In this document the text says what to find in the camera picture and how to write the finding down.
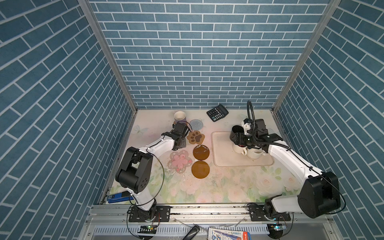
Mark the black handheld device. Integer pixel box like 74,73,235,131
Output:
183,225,201,240

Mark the black mug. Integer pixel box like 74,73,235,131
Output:
230,125,244,139

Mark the white mug red inside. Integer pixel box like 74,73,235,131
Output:
233,144,248,156

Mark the lilac mug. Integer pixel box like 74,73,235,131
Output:
174,111,187,124

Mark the blue black stapler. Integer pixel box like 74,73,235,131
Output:
107,191,134,204

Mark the pink flower coaster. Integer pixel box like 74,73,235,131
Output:
167,150,193,174

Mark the amber glossy round coaster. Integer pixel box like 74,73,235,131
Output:
193,145,210,161

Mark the beige rectangular tray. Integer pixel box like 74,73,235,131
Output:
212,132,274,167

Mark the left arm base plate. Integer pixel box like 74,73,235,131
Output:
128,206,171,223

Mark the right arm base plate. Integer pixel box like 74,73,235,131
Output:
245,203,291,222

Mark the black desk calculator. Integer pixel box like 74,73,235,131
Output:
207,104,229,122

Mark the printed paper box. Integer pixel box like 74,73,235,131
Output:
208,228,252,240

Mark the brown paw print coaster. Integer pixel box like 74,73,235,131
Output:
187,131,205,145

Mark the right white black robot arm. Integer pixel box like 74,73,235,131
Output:
230,133,345,220

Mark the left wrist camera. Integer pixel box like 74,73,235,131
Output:
173,121,191,137

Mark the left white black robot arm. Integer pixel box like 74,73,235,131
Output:
115,132,187,213

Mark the blue woven round coaster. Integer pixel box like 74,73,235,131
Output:
190,119,204,131

